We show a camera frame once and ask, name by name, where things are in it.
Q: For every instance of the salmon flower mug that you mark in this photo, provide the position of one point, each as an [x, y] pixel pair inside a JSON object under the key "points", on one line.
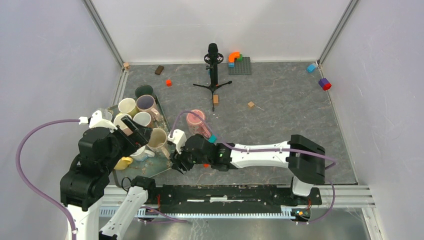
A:
{"points": [[144, 119]]}

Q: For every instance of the floral green tray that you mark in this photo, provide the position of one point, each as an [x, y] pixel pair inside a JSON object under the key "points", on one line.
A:
{"points": [[153, 165]]}

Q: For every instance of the yellow-green octagonal mug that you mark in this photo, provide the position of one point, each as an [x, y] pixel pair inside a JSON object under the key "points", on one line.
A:
{"points": [[128, 106]]}

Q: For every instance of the black microphone on tripod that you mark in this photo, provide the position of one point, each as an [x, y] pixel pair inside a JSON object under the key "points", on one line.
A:
{"points": [[212, 59]]}

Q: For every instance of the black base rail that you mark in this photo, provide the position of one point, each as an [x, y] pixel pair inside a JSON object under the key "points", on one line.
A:
{"points": [[224, 199]]}

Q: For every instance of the blue white mug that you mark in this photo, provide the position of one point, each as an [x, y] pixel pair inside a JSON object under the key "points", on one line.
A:
{"points": [[142, 154]]}

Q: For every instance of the green lego brick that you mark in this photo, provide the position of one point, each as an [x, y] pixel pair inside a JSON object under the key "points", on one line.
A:
{"points": [[239, 58]]}

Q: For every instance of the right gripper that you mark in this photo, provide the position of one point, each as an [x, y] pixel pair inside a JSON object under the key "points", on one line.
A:
{"points": [[176, 159]]}

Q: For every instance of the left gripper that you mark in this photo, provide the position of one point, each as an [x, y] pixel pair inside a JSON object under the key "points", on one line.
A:
{"points": [[139, 136]]}

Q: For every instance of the teal block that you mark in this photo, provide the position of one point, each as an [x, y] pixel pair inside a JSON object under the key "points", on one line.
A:
{"points": [[212, 139]]}

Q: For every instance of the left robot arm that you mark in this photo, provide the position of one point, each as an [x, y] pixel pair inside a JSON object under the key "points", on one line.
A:
{"points": [[82, 188]]}

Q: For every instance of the small tan wooden block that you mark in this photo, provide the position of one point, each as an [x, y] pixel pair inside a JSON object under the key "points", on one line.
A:
{"points": [[251, 105]]}

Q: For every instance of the tall seashell cream mug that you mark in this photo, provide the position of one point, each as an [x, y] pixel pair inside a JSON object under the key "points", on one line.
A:
{"points": [[158, 142]]}

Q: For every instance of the small wooden cube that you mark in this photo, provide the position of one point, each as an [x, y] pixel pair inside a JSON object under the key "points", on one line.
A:
{"points": [[126, 66]]}

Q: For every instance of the pink ghost pattern mug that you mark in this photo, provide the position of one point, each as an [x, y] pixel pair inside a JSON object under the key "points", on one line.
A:
{"points": [[196, 125]]}

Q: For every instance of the orange curved block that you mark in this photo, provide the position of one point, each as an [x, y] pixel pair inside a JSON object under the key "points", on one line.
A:
{"points": [[233, 57]]}

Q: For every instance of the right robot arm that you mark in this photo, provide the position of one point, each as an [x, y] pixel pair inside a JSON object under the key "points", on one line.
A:
{"points": [[303, 157]]}

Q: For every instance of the dark green mug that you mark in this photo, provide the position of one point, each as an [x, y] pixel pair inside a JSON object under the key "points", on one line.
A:
{"points": [[144, 89]]}

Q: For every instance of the iridescent pink mug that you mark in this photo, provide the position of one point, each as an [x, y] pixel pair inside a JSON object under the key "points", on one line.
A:
{"points": [[146, 103]]}

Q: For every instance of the yellow mug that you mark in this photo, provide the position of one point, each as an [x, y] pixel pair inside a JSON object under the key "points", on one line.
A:
{"points": [[123, 163]]}

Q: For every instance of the grey lego baseplate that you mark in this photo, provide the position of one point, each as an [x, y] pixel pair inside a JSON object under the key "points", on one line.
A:
{"points": [[241, 67]]}

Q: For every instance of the small orange-red cube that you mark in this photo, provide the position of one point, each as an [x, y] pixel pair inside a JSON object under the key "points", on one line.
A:
{"points": [[168, 82]]}

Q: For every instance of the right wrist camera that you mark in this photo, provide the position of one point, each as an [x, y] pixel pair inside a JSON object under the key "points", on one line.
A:
{"points": [[178, 138]]}

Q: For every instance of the blue block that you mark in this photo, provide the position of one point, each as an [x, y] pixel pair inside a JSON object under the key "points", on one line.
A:
{"points": [[311, 68]]}

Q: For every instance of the pink octagonal mug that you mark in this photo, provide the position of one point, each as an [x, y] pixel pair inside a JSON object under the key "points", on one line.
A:
{"points": [[118, 121]]}

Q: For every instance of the brown block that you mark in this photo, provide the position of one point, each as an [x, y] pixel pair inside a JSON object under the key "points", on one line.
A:
{"points": [[159, 70]]}

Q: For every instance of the purple red block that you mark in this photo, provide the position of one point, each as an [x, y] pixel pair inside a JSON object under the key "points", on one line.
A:
{"points": [[324, 84]]}

